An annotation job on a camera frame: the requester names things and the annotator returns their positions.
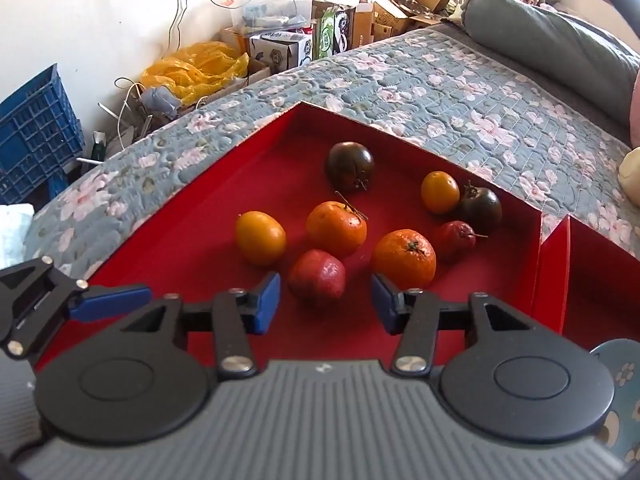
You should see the blue plastic crate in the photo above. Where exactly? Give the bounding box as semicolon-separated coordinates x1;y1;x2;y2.
0;63;86;206

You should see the shallow red cardboard box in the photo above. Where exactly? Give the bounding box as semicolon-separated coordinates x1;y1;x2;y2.
35;101;543;373

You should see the mandarin with green calyx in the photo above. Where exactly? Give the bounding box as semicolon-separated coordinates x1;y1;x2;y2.
370;229;437;286

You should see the pink plush toy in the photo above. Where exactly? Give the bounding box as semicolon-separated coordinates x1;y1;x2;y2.
630;67;640;147

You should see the napa cabbage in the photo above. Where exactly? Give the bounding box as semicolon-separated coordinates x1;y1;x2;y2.
618;146;640;194

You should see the white printed carton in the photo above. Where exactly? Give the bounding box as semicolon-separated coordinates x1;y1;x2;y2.
249;31;314;75

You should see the deep red cardboard box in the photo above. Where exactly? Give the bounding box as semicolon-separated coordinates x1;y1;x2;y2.
532;214;640;348

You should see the clear plastic container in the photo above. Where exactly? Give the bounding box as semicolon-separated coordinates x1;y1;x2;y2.
239;0;312;31

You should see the plain brown cardboard box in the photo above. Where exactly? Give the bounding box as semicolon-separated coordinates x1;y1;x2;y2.
350;2;396;50

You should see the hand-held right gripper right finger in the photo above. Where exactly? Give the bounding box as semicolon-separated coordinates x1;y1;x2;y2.
370;274;533;378

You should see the small red fruit with stem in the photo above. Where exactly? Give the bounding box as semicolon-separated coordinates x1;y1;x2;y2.
434;220;488;263

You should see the floral quilted blanket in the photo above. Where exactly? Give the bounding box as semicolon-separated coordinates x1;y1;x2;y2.
22;25;640;281

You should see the white cloth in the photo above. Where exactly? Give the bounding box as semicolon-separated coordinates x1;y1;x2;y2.
0;204;35;269

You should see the green and white carton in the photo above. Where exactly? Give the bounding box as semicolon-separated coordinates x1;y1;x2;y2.
312;6;353;59

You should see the small dark tomato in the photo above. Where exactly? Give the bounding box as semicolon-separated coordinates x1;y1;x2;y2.
457;182;503;235

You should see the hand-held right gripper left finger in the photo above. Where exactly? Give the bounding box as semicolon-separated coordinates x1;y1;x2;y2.
120;272;282;381

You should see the yellow plastic bag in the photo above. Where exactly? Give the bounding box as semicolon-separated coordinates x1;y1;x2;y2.
141;41;250;107

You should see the small yellow-orange fruit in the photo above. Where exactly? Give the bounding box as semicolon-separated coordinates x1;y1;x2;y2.
421;171;461;214

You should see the mandarin with long stem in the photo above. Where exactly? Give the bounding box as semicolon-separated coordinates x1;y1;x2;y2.
306;191;369;259

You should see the large dark tomato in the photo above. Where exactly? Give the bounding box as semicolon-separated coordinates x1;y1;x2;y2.
325;141;376;192

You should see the blue cartoon plate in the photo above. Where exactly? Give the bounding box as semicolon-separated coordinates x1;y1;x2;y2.
590;339;640;463

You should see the hanging wall cable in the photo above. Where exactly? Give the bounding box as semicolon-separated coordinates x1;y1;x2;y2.
141;0;188;53

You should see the yellow oval fruit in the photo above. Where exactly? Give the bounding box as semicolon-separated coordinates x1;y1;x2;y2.
235;211;287;267

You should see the large red fruit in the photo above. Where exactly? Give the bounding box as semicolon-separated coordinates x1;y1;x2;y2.
287;249;347;308

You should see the grey-blue pillow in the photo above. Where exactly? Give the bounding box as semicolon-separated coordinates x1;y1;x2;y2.
461;0;640;128

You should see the open brown cardboard box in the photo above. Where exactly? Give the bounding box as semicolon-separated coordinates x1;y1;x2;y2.
361;0;458;36

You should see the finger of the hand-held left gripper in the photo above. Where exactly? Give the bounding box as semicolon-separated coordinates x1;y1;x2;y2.
0;255;152;357

